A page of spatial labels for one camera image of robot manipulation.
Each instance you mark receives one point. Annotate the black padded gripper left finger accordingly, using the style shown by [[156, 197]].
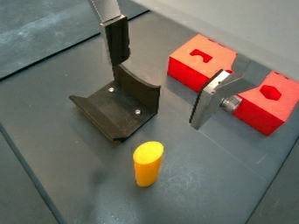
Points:
[[114, 26]]

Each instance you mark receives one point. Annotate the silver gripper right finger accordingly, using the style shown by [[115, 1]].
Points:
[[224, 85]]

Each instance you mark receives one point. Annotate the yellow oval peg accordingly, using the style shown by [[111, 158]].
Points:
[[147, 159]]

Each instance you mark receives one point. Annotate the red shape-sorting board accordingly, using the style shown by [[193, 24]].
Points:
[[265, 106]]

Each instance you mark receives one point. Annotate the black curved holder bracket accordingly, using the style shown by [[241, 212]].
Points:
[[122, 106]]

